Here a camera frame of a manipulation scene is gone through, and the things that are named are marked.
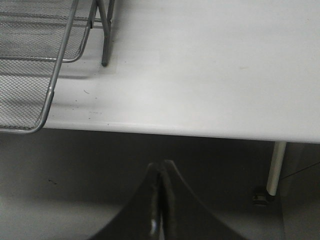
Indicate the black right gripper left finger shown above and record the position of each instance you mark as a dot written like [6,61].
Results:
[140,219]

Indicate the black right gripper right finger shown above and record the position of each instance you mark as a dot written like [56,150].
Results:
[184,217]

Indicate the silver mesh tray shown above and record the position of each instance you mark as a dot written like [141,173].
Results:
[75,37]
[27,85]

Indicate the black table foot caster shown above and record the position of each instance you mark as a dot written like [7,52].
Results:
[261,197]

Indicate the white table leg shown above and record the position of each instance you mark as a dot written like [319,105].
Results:
[275,167]

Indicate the silver metal rack frame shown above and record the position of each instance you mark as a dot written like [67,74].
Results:
[100,13]

